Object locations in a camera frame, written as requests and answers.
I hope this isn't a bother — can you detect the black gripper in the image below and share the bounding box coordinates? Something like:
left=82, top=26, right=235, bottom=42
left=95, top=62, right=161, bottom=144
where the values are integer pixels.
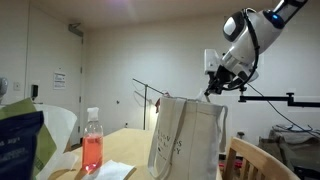
left=203, top=65, right=237, bottom=99

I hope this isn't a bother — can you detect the beige canvas tote bag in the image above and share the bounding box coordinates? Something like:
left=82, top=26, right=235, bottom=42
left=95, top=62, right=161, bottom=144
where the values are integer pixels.
left=147, top=89, right=230, bottom=180

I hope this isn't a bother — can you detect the thin metal rod stand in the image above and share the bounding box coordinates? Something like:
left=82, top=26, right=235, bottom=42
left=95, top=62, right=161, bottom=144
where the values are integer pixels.
left=131, top=77, right=166, bottom=131

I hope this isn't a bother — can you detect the red floor object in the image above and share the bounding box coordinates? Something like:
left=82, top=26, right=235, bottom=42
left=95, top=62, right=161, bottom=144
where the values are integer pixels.
left=228, top=159, right=244, bottom=169

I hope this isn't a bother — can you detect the wooden chair back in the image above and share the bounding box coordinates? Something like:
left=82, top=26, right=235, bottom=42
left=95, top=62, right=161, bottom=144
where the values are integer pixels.
left=222, top=135, right=301, bottom=180

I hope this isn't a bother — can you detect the white paper sheet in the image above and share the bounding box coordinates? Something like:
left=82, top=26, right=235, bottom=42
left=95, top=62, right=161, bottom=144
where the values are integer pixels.
left=82, top=159, right=136, bottom=180

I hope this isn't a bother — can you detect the spray bottle with pink liquid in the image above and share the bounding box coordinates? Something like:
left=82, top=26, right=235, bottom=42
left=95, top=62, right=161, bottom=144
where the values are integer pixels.
left=81, top=106, right=105, bottom=173

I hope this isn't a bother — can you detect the grey door closer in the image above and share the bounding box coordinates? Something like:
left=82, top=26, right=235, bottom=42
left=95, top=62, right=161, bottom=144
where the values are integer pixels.
left=67, top=22, right=84, bottom=38

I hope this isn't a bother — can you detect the white paper notice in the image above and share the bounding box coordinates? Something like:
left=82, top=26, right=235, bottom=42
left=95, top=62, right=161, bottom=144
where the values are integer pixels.
left=52, top=71, right=67, bottom=90

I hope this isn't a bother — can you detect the white door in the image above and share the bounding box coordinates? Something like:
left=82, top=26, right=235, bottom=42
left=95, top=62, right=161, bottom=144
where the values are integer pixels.
left=24, top=3, right=84, bottom=113

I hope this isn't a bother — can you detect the navy green paper package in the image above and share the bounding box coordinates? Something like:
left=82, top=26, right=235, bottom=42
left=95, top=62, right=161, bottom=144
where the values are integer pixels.
left=0, top=97, right=58, bottom=180

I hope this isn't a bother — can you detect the grey round object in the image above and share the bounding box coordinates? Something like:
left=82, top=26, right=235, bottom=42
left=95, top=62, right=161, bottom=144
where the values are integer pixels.
left=0, top=77, right=8, bottom=101

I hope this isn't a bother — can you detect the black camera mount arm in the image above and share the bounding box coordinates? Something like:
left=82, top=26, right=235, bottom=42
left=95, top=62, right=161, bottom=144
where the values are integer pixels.
left=237, top=84, right=320, bottom=108

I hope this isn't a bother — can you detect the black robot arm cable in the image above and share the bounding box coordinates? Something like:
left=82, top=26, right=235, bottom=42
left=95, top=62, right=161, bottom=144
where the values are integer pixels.
left=219, top=8, right=262, bottom=93

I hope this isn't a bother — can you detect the black camera cable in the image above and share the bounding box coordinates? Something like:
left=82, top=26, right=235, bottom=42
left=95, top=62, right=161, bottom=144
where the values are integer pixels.
left=248, top=83, right=320, bottom=139

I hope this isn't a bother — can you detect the black wall device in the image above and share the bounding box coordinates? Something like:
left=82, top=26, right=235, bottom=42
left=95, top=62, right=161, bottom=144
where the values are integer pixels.
left=30, top=84, right=39, bottom=101

